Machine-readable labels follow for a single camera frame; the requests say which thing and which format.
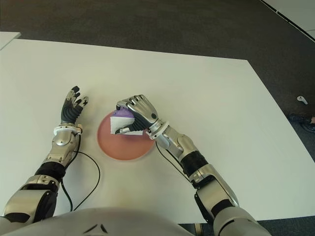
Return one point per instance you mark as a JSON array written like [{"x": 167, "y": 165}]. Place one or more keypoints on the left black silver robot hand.
[{"x": 70, "y": 113}]

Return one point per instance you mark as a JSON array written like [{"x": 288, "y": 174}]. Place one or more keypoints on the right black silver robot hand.
[{"x": 144, "y": 110}]

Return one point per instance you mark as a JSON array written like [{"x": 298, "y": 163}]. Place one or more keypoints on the purple tissue paper pack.
[{"x": 120, "y": 121}]

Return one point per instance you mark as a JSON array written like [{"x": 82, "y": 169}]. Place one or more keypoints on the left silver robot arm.
[{"x": 61, "y": 142}]

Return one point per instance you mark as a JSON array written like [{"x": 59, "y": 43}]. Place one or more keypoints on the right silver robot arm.
[{"x": 187, "y": 147}]

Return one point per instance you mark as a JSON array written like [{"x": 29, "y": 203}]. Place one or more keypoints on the pink round plate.
[{"x": 123, "y": 147}]

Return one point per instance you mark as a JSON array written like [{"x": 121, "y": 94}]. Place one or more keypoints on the white side table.
[{"x": 7, "y": 39}]

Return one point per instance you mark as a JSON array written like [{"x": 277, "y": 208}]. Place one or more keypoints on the silver robot torso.
[{"x": 98, "y": 223}]

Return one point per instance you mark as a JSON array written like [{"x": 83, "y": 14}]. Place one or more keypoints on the dark shoe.
[{"x": 301, "y": 121}]

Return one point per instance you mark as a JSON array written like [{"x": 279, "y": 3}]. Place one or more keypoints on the white handheld controller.
[{"x": 302, "y": 99}]

